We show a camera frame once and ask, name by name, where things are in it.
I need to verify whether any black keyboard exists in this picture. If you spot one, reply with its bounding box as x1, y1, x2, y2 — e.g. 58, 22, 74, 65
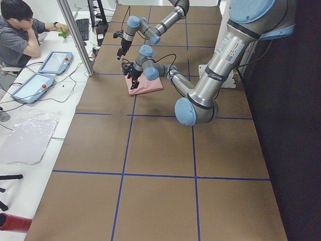
75, 19, 89, 41

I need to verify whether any red cylinder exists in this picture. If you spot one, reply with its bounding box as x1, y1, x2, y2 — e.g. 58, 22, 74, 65
1, 213, 33, 233

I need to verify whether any aluminium frame post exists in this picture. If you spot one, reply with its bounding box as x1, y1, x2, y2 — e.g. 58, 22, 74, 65
57, 0, 94, 76

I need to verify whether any seated man grey shirt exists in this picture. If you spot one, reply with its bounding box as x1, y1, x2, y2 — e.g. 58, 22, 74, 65
1, 0, 69, 68

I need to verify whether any teach pendant tablet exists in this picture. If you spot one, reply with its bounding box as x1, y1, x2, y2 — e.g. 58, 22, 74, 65
11, 73, 55, 104
38, 51, 73, 75

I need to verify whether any far teach pendant tablet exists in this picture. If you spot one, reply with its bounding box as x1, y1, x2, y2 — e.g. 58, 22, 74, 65
38, 51, 73, 75

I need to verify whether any pink Snoopy t-shirt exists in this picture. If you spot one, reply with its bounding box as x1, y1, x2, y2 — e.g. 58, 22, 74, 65
124, 73, 164, 95

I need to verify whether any green handheld object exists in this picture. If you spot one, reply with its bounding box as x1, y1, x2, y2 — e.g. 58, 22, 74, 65
58, 27, 68, 39

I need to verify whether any black camera tripod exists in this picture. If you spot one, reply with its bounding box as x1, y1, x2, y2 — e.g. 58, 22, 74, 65
0, 174, 24, 212

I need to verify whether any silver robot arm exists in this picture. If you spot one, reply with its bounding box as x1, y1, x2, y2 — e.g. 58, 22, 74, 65
113, 1, 297, 126
113, 0, 190, 60

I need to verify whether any near teach pendant tablet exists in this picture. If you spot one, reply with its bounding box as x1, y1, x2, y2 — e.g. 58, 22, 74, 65
11, 73, 55, 104

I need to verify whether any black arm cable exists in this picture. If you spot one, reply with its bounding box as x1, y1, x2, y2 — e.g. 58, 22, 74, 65
150, 37, 275, 101
120, 5, 146, 38

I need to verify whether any clear plastic bag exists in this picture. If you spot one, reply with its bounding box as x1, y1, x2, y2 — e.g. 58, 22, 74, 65
1, 110, 62, 165

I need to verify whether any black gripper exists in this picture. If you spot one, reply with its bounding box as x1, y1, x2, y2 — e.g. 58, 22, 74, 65
121, 59, 142, 90
113, 30, 132, 60

